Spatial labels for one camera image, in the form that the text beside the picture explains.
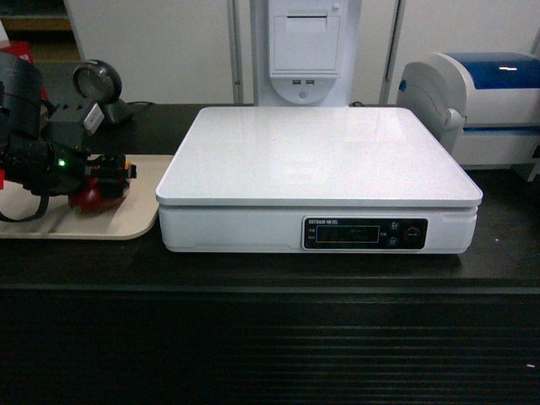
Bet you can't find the dark red mango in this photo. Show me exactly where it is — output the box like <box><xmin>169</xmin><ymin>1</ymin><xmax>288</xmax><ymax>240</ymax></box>
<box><xmin>68</xmin><ymin>177</ymin><xmax>127</xmax><ymax>214</ymax></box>

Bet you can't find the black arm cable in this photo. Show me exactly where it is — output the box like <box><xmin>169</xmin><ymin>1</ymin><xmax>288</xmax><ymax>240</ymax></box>
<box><xmin>0</xmin><ymin>185</ymin><xmax>54</xmax><ymax>224</ymax></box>

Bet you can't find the white partition panel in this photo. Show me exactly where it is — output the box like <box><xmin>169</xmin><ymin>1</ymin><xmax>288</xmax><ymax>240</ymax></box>
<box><xmin>66</xmin><ymin>1</ymin><xmax>539</xmax><ymax>105</ymax></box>

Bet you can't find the white POS terminal stand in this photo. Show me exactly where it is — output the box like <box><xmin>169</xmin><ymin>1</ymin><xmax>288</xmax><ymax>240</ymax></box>
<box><xmin>250</xmin><ymin>1</ymin><xmax>362</xmax><ymax>107</ymax></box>

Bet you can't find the white blue label printer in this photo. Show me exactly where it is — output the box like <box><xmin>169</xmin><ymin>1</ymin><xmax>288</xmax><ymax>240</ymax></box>
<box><xmin>397</xmin><ymin>51</ymin><xmax>539</xmax><ymax>181</ymax></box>

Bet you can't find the white checkout scale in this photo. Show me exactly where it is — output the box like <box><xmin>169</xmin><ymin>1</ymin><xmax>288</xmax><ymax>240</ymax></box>
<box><xmin>156</xmin><ymin>107</ymin><xmax>483</xmax><ymax>254</ymax></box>

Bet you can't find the round barcode scanner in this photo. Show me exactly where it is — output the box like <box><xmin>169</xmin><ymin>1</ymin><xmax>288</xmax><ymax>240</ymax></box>
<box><xmin>73</xmin><ymin>60</ymin><xmax>133</xmax><ymax>127</ymax></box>

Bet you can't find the wooden bench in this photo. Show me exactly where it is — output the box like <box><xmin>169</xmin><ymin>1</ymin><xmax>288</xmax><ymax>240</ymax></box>
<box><xmin>1</xmin><ymin>15</ymin><xmax>72</xmax><ymax>31</ymax></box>

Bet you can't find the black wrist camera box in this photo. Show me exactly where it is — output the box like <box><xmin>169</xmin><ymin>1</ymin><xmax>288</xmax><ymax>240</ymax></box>
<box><xmin>44</xmin><ymin>102</ymin><xmax>105</xmax><ymax>150</ymax></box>

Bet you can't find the black checkout counter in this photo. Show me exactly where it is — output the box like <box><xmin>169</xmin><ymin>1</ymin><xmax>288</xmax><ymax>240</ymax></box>
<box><xmin>0</xmin><ymin>103</ymin><xmax>540</xmax><ymax>405</ymax></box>

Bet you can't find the beige plastic tray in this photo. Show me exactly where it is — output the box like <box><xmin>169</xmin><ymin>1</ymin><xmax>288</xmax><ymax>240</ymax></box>
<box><xmin>1</xmin><ymin>154</ymin><xmax>172</xmax><ymax>240</ymax></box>

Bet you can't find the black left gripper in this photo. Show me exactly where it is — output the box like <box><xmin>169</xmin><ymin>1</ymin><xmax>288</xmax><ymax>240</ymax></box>
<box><xmin>37</xmin><ymin>143</ymin><xmax>137</xmax><ymax>198</ymax></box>

